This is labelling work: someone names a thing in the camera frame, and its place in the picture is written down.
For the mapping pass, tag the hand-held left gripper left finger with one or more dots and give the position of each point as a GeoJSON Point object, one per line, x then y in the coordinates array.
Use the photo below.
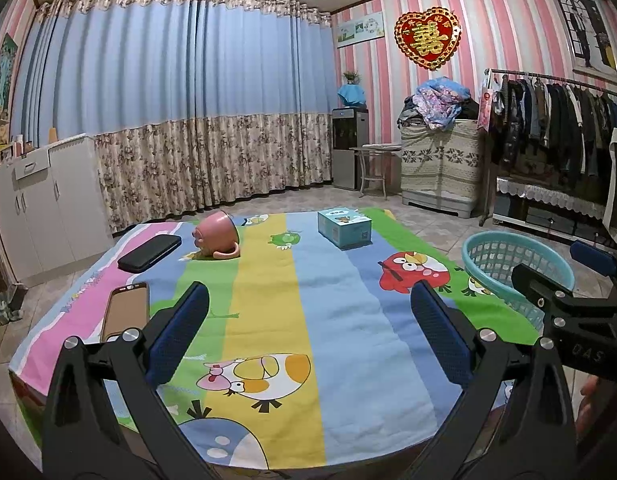
{"type": "Point", "coordinates": [181, 325]}

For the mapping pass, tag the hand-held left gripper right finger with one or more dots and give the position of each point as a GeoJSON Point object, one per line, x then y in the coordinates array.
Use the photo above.
{"type": "Point", "coordinates": [438, 330]}

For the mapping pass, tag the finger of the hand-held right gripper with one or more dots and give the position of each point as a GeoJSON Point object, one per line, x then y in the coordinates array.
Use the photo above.
{"type": "Point", "coordinates": [538, 285]}
{"type": "Point", "coordinates": [601, 260]}

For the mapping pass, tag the turquoise plastic basket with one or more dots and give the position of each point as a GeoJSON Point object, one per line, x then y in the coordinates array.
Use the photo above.
{"type": "Point", "coordinates": [493, 255]}

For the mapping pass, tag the person's right hand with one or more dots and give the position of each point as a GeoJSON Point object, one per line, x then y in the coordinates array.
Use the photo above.
{"type": "Point", "coordinates": [588, 405]}

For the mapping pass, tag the smartphone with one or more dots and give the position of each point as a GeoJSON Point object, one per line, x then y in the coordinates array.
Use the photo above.
{"type": "Point", "coordinates": [124, 310]}

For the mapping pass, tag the low dark cabinet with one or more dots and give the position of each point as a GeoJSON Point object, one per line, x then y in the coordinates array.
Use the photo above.
{"type": "Point", "coordinates": [543, 220]}

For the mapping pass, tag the black case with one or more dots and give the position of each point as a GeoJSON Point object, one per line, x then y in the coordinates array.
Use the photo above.
{"type": "Point", "coordinates": [148, 254]}

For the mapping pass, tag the white lace cloth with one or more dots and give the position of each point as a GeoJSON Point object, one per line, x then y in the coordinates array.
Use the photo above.
{"type": "Point", "coordinates": [543, 192]}

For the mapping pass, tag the pink mug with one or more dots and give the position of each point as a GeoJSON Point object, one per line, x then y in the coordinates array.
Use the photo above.
{"type": "Point", "coordinates": [216, 232]}

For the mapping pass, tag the cartoon printed blanket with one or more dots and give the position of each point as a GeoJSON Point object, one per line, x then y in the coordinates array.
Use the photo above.
{"type": "Point", "coordinates": [308, 310]}

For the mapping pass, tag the teal tissue box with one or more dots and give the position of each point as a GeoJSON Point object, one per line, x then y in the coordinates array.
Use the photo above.
{"type": "Point", "coordinates": [343, 227]}

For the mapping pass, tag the row of hanging clothes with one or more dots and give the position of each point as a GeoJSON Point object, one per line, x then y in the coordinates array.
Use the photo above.
{"type": "Point", "coordinates": [548, 120]}

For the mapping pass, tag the cloth covered wardrobe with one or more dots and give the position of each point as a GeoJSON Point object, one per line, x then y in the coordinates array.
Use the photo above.
{"type": "Point", "coordinates": [441, 165]}

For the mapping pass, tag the white cabinet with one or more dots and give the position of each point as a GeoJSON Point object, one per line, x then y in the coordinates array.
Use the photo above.
{"type": "Point", "coordinates": [63, 200]}

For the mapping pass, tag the pink hanging bag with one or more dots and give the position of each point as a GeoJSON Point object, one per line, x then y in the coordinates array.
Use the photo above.
{"type": "Point", "coordinates": [486, 107]}

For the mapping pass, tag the small stool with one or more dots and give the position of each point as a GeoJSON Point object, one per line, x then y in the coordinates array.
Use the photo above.
{"type": "Point", "coordinates": [376, 150]}

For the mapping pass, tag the metal clothes rack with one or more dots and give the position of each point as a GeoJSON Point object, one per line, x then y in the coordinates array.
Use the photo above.
{"type": "Point", "coordinates": [538, 76]}

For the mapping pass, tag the water dispenser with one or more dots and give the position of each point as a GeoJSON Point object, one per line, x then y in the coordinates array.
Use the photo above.
{"type": "Point", "coordinates": [348, 155]}

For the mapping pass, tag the pile of clothes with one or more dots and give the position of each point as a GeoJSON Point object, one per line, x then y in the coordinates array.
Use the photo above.
{"type": "Point", "coordinates": [438, 100]}

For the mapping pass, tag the yellow bottle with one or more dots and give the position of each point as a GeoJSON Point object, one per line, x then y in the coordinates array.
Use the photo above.
{"type": "Point", "coordinates": [52, 135]}

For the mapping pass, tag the blue floral curtain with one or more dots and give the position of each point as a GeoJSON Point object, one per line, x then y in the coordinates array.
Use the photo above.
{"type": "Point", "coordinates": [178, 85]}

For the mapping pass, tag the blue covered water bottle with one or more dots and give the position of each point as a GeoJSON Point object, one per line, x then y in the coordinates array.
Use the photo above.
{"type": "Point", "coordinates": [351, 96]}

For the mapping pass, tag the small potted plant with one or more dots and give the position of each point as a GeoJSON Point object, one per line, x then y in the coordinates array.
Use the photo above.
{"type": "Point", "coordinates": [351, 78]}

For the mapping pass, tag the framed wall poster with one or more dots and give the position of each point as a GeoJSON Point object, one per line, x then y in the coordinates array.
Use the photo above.
{"type": "Point", "coordinates": [588, 30]}

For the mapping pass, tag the small photo frame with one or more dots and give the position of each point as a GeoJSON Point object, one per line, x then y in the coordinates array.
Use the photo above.
{"type": "Point", "coordinates": [7, 153]}

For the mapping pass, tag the red heart wall decoration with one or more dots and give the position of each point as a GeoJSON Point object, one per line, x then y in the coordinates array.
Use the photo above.
{"type": "Point", "coordinates": [427, 37]}

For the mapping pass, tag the colourful wall poster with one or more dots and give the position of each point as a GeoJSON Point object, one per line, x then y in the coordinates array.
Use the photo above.
{"type": "Point", "coordinates": [3, 75]}

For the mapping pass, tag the landscape wall picture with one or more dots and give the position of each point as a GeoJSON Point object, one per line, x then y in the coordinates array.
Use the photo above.
{"type": "Point", "coordinates": [359, 30]}

